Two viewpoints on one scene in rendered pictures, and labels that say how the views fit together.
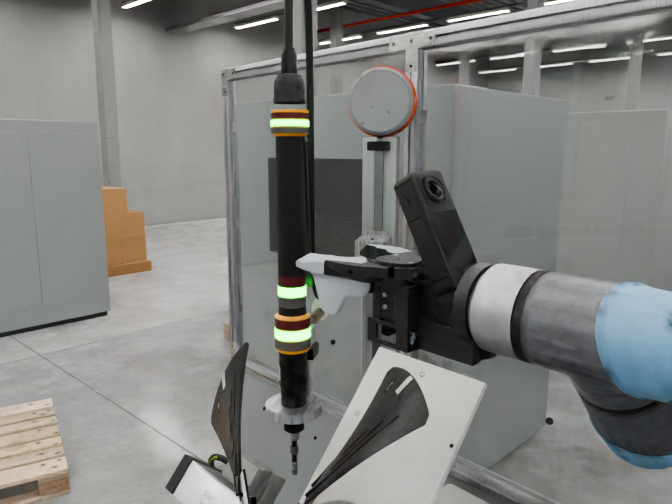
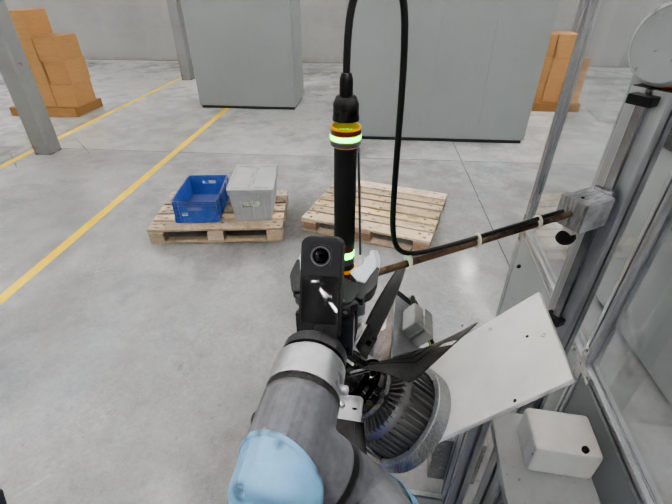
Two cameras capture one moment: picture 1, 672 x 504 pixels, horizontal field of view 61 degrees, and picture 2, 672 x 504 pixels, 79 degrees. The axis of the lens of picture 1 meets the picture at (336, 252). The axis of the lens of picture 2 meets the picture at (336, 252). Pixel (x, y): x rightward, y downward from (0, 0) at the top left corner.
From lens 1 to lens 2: 0.53 m
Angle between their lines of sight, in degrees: 53
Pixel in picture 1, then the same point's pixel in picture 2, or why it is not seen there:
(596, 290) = (265, 420)
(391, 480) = (471, 388)
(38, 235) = (489, 73)
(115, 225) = (561, 68)
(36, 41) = not seen: outside the picture
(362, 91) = (650, 30)
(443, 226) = (314, 288)
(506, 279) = (283, 360)
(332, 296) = not seen: hidden behind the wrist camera
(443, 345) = not seen: hidden behind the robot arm
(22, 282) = (469, 106)
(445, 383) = (550, 355)
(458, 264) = (312, 320)
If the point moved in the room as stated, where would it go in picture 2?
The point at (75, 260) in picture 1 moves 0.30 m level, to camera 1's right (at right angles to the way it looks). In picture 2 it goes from (509, 97) to (530, 101)
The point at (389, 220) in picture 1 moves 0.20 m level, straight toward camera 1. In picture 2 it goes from (625, 181) to (574, 204)
